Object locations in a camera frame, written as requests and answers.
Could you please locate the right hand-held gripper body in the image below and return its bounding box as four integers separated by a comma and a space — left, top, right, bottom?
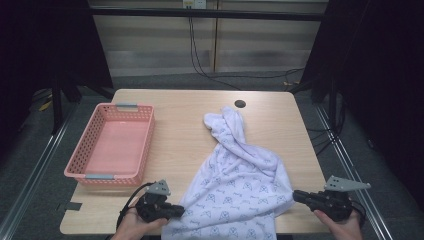
309, 175, 372, 223

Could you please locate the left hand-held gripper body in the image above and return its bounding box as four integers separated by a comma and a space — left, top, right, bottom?
134, 179, 175, 224

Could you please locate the white patterned towel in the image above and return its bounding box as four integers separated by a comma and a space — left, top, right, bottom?
160, 105, 296, 240

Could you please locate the pink perforated plastic basket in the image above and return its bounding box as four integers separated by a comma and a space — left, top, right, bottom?
63, 102, 156, 187

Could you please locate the person's left hand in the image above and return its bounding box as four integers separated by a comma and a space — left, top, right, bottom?
110, 207, 170, 240

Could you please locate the person's right hand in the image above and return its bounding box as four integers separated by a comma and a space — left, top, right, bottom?
313, 208, 365, 240

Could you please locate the long black tape strip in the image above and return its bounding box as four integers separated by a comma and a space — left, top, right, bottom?
55, 201, 83, 213

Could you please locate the black curtain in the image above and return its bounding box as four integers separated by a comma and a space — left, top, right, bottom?
0, 0, 115, 161
293, 0, 424, 216

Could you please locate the black metal stand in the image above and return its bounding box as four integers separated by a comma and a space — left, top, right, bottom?
49, 74, 116, 136

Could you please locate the yellow object on floor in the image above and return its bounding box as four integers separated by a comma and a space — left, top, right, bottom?
37, 99, 54, 113

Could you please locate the black horizontal metal bar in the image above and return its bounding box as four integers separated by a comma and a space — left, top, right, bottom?
89, 7, 330, 22

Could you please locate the left hand-held gripper black cable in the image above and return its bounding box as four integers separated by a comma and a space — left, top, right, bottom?
115, 181, 157, 232

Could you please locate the hand-held gripper black cable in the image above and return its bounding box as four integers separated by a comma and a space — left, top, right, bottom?
115, 181, 157, 232
349, 199, 368, 229

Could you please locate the right hand-held gripper black cable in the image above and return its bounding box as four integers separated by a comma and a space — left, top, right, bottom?
349, 199, 368, 229

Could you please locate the bundle of black floor cables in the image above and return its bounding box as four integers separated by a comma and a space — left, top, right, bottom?
305, 96, 347, 157

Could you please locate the black cable from wall outlet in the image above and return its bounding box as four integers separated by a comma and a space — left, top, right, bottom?
188, 16, 306, 91

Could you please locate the white wall outlet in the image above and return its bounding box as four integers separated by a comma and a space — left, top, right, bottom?
181, 0, 208, 10

